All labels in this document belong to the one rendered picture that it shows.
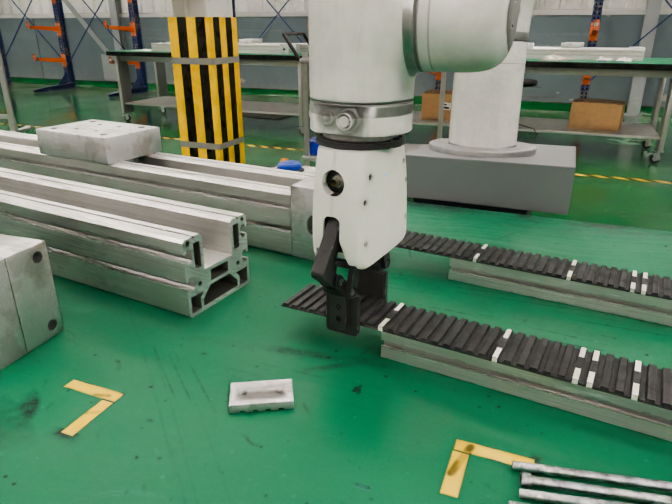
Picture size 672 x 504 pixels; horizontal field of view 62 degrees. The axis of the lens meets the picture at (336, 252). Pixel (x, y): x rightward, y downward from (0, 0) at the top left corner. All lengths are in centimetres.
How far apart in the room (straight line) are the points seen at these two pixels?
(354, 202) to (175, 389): 21
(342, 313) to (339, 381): 6
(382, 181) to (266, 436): 22
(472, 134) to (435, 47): 60
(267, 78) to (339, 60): 885
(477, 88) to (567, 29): 708
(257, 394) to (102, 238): 29
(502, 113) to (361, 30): 62
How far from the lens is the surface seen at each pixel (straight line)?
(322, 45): 44
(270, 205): 74
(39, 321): 59
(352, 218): 44
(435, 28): 41
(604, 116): 536
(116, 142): 92
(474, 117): 101
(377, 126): 43
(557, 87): 811
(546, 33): 809
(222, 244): 63
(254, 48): 611
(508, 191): 95
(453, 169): 96
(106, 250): 65
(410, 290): 64
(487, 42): 42
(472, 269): 66
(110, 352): 56
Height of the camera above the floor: 106
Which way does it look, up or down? 22 degrees down
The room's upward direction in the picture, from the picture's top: straight up
